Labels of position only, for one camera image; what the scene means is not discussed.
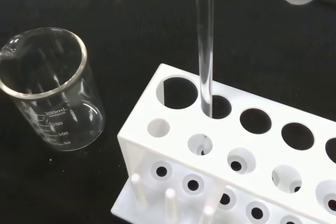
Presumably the clear glass beaker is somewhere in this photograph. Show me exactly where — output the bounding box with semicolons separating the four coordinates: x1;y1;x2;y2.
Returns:
0;27;106;153

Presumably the white test tube rack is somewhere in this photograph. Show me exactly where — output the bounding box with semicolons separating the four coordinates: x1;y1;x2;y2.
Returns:
110;63;336;224

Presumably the black cloth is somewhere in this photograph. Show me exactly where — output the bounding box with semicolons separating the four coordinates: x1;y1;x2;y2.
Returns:
0;0;336;224

